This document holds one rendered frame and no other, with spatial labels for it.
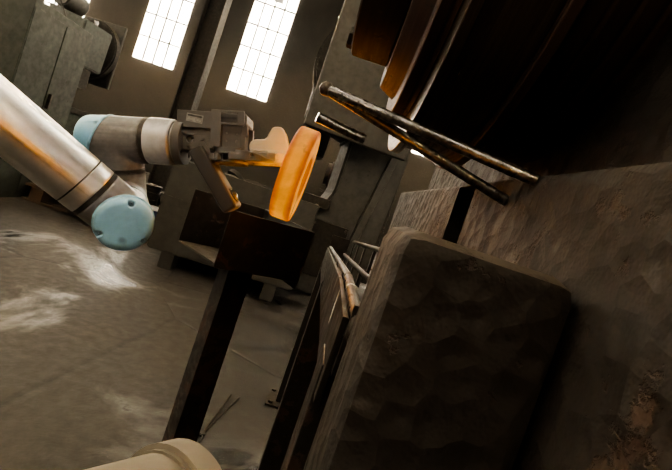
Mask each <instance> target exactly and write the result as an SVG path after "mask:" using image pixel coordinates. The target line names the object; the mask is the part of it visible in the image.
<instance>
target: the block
mask: <svg viewBox="0 0 672 470"><path fill-rule="evenodd" d="M570 308H571V292H570V291H569V290H568V289H567V288H566V287H565V286H564V285H563V284H562V283H561V282H560V281H559V280H557V279H556V278H555V277H552V276H550V275H547V274H544V273H541V272H538V271H535V270H532V269H529V268H526V267H523V266H520V265H517V264H515V263H512V262H509V261H506V260H503V259H500V258H497V257H494V256H491V255H488V254H485V253H482V252H479V251H476V250H473V249H470V248H467V247H464V246H462V245H459V244H456V243H453V242H450V241H447V240H444V239H441V238H438V237H435V236H432V235H429V234H426V233H423V232H420V231H417V230H414V229H411V228H408V227H392V228H391V229H390V230H389V231H388V233H387V234H386V235H385V236H384V237H383V239H382V242H381V245H380V248H379V251H378V254H377V257H376V260H375V263H374V265H373V268H372V271H371V274H370V277H369V280H368V283H367V286H366V289H365V292H364V294H363V297H362V300H361V303H360V306H359V309H358V312H357V315H356V318H355V321H354V324H353V326H352V329H351V332H350V335H349V338H348V341H347V344H346V347H345V350H344V353H343V356H342V358H341V361H340V364H339V367H338V370H337V373H336V376H335V379H334V382H333V385H332V387H331V390H330V393H329V396H328V399H327V402H326V405H325V408H324V411H323V414H322V417H321V419H320V422H319V425H318V428H317V431H316V434H315V437H314V440H313V443H312V446H311V449H310V451H309V454H308V457H307V460H306V463H305V466H304V469H303V470H512V468H513V465H514V462H515V459H516V457H517V454H518V451H519V448H520V446H521V443H522V440H523V437H524V435H525V432H526V429H527V426H528V424H529V421H530V418H531V415H532V413H533V410H534V407H535V404H536V402H537V399H538V396H539V393H540V391H541V388H542V385H543V382H544V380H545V377H546V374H547V371H548V369H549V366H550V363H551V360H552V358H553V355H554V352H555V349H556V347H557V344H558V341H559V338H560V336H561V333H562V330H563V327H564V325H565V322H566V319H567V316H568V314H569V311H570Z"/></svg>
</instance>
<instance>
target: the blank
mask: <svg viewBox="0 0 672 470"><path fill-rule="evenodd" d="M320 140H321V133H320V132H319V131H316V130H313V129H311V128H308V127H305V126H301V127H300V128H299V129H298V131H297V132H296V134H295V135H294V137H293V139H292V141H291V143H290V145H289V147H288V150H287V152H286V154H285V157H284V159H283V162H282V164H281V167H280V170H279V173H278V175H277V179H276V182H275V185H274V188H273V192H272V196H271V200H270V206H269V213H270V215H271V216H273V217H276V218H278V219H281V220H284V221H289V220H290V219H291V218H292V216H293V214H294V212H295V210H296V208H297V206H298V204H299V202H300V199H301V197H302V195H303V192H304V190H305V187H306V184H307V182H308V179H309V176H310V173H311V171H312V168H313V165H314V162H315V159H316V155H317V152H318V148H319V145H320Z"/></svg>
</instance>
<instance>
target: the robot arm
mask: <svg viewBox="0 0 672 470"><path fill-rule="evenodd" d="M221 112H223V113H221ZM234 113H237V114H234ZM193 139H194V141H193ZM288 147H289V142H288V137H287V134H286V133H285V131H284V129H283V128H281V127H273V128H272V129H271V131H270V133H269V135H268V136H267V138H265V139H255V140H254V131H253V120H251V119H250V118H249V117H248V116H247V115H246V114H245V111H234V110H218V109H212V110H211V111H196V110H180V109H178V110H177V121H176V120H175V119H165V118H145V117H129V116H115V115H113V114H108V115H86V116H84V117H82V118H80V119H79V120H78V122H77V123H76V125H75V127H74V131H73V136H71V135H70V134H69V133H68V132H67V131H66V130H65V129H63V128H62V127H61V126H60V125H59V124H58V123H56V122H55V121H54V120H53V119H52V118H51V117H50V116H48V115H47V114H46V113H45V112H44V111H43V110H42V109H40V108H39V107H38V106H37V105H36V104H35V103H33V102H32V101H31V100H30V99H29V98H28V97H27V96H25V95H24V94H23V93H22V92H21V91H20V90H19V89H17V88H16V87H15V86H14V85H13V84H12V83H10V82H9V81H8V80H7V79H6V78H5V77H4V76H2V75H1V74H0V157H1V158H2V159H3V160H4V161H6V162H7V163H8V164H10V165H11V166H12V167H14V168H15V169H16V170H18V171H19V172H20V173H21V174H23V175H24V176H25V177H27V178H28V179H29V180H31V181H32V182H33V183H35V184H36V185H37V186H38V187H40V188H41V189H42V190H44V191H45V192H46V193H48V194H49V195H50V196H52V197H53V198H54V199H55V200H57V201H58V202H59V203H61V204H62V205H63V206H65V207H66V208H67V209H69V210H70V211H72V212H73V213H74V214H75V215H77V216H78V217H79V218H80V219H82V220H83V221H84V222H86V223H87V224H88V225H90V226H91V227H92V231H93V233H94V234H95V236H96V238H97V239H98V240H99V241H100V242H101V243H102V244H103V245H105V246H106V247H108V248H111V249H114V250H119V251H126V250H132V249H135V248H137V247H139V246H141V245H142V244H144V243H145V242H146V241H147V240H148V239H149V237H150V236H151V234H152V232H153V228H154V221H155V216H154V211H153V209H152V207H151V206H150V204H149V201H148V198H147V190H146V172H145V164H159V165H176V164H177V165H187V164H188V163H189V162H190V159H191V158H192V160H193V162H194V163H195V165H196V167H197V168H198V170H199V172H200V174H201V175H202V177H203V179H204V180H205V182H206V184H207V186H208V187H209V189H210V191H211V193H212V194H213V196H214V198H215V200H216V203H217V205H218V206H219V207H220V208H221V210H222V211H223V212H225V213H227V212H232V211H234V210H236V209H238V208H239V207H240V206H241V203H240V201H239V198H238V194H237V193H236V191H235V190H233V189H232V187H231V185H230V184H229V182H228V180H227V178H226V177H225V175H224V173H223V172H222V170H221V168H220V166H219V165H224V166H235V167H248V166H263V167H281V164H282V162H283V159H284V157H285V154H286V152H287V150H288Z"/></svg>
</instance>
